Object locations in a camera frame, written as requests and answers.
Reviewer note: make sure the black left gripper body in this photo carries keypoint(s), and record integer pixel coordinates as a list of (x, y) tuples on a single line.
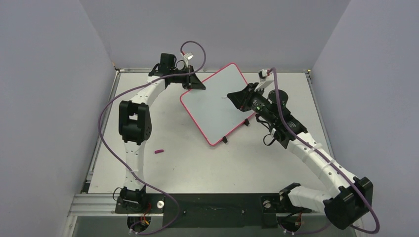
[(183, 79)]

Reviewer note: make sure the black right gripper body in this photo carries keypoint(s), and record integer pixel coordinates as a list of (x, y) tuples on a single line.
[(247, 99)]

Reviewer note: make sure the pink-framed whiteboard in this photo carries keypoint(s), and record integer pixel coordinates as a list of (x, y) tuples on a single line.
[(211, 111)]

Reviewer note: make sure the pink marker cap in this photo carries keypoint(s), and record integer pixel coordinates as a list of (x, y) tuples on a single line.
[(158, 151)]

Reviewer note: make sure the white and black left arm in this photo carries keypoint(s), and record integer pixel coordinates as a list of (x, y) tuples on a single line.
[(135, 124)]

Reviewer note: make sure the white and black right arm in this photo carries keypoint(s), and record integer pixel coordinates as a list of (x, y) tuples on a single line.
[(346, 197)]

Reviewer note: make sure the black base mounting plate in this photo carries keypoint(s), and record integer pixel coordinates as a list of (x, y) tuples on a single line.
[(213, 210)]

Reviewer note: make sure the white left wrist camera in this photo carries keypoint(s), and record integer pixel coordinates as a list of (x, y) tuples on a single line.
[(187, 57)]

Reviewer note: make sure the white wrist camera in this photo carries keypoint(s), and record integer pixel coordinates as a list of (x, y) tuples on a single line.
[(187, 57), (266, 77)]

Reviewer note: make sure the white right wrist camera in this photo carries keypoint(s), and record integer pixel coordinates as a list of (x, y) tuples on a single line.
[(266, 77)]

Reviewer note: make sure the aluminium table edge rail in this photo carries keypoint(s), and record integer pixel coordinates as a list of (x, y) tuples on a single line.
[(96, 205)]

